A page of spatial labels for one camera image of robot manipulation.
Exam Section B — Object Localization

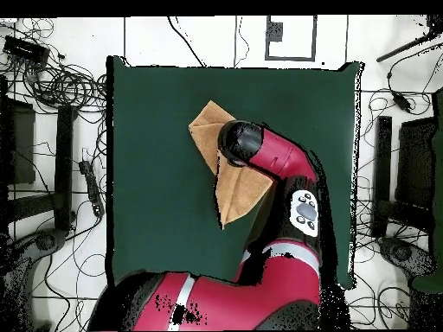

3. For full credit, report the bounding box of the orange terry towel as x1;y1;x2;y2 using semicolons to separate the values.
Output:
188;99;278;230

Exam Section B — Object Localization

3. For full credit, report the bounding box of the dark green table cloth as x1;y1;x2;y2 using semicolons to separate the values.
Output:
105;54;364;293

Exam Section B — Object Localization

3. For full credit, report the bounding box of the black power strip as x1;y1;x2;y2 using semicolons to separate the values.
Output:
78;159;106;218

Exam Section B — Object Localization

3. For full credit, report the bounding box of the black stand leg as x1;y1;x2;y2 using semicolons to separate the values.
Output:
54;104;78;232
372;115;395;239

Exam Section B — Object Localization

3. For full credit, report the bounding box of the dark grey square plate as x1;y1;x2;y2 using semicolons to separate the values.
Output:
266;21;285;43

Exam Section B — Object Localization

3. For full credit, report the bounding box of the black panel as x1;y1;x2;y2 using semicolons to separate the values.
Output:
395;116;438;208
0;98;36;186

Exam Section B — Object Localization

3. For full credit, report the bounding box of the black power adapter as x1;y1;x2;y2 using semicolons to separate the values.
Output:
392;92;414;114

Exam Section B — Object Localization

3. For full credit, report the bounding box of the black rod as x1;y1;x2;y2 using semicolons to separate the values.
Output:
376;29;443;64

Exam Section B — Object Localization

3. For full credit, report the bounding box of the black electronics box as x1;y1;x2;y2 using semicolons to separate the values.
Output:
2;35;52;66

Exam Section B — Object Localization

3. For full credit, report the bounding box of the grey rectangular floor frame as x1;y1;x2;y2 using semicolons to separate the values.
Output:
265;15;318;62

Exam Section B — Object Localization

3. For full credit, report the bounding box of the black cable tangle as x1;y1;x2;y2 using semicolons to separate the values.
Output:
22;58;108;115

